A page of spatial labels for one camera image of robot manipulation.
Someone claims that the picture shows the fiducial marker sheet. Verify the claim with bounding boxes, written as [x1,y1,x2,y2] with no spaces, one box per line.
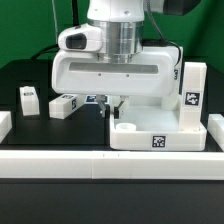
[83,95,109,104]

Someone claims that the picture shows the white desk tabletop tray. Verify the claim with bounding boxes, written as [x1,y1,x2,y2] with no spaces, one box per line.
[109,97,207,152]

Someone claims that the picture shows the black cable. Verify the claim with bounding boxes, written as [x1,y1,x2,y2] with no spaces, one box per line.
[30,0,81,61]

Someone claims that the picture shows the white left fence block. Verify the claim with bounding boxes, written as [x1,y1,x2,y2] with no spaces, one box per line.
[0,111,12,143]

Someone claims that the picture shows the white right fence block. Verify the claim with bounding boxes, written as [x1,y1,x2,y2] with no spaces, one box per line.
[207,114,224,152]

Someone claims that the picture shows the white front fence bar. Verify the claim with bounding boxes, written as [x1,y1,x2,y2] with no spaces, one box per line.
[0,150,224,180]

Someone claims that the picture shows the white fence block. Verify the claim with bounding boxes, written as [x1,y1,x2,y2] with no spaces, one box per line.
[207,114,224,152]
[0,111,12,143]

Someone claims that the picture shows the white thin cable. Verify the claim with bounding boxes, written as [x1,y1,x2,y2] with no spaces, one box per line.
[51,0,60,38]

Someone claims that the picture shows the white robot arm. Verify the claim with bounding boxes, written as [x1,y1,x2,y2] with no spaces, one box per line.
[52,0,201,110]

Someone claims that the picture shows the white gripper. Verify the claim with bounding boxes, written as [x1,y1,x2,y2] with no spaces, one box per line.
[51,46,179,119]

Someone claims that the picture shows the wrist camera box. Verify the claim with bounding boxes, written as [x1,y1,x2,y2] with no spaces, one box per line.
[58,24,103,52]

